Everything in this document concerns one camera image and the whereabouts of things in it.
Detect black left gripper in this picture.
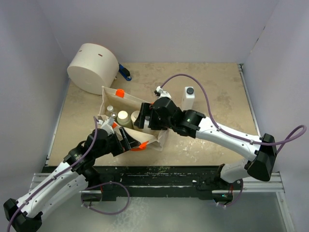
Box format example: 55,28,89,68
95,127,140,158

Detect canvas bag orange handles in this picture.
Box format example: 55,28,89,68
98,87,169,152

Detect white square bottle dark cap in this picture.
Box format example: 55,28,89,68
181,87,195,110

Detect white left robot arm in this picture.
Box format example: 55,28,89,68
3,126,140,232

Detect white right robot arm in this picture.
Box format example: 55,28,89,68
134,97,277,189

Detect beige bottle beige cap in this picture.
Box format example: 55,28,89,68
131,110,140,124

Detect green bottle white cap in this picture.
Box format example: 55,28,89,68
116,110,133,129

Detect small silver cap bottle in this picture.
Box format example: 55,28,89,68
110,112,118,121

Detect clear bottle white cap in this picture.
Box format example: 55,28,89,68
105,105,114,116

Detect blue black tool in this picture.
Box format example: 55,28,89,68
118,63,132,81

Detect large white cylindrical container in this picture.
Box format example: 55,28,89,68
67,43,119,95

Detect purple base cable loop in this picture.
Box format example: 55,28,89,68
81,180,130,215

